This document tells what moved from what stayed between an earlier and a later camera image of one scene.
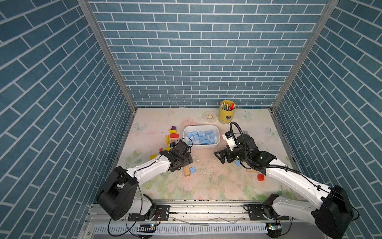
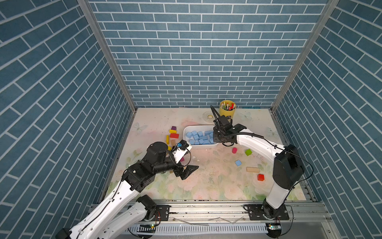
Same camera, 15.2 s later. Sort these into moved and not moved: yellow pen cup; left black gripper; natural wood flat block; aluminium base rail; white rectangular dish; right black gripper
Moved: right black gripper; left black gripper
Not moved: yellow pen cup; aluminium base rail; white rectangular dish; natural wood flat block
